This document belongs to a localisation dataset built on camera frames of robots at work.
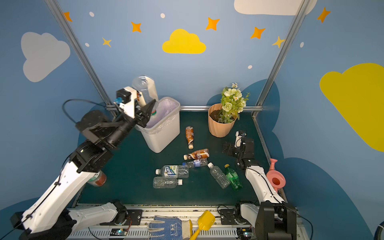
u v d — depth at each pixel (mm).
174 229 710
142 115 482
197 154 931
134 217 738
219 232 717
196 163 883
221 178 835
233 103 902
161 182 807
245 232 718
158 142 902
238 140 742
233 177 856
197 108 1185
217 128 984
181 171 853
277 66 911
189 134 1042
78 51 834
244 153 650
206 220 733
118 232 714
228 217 745
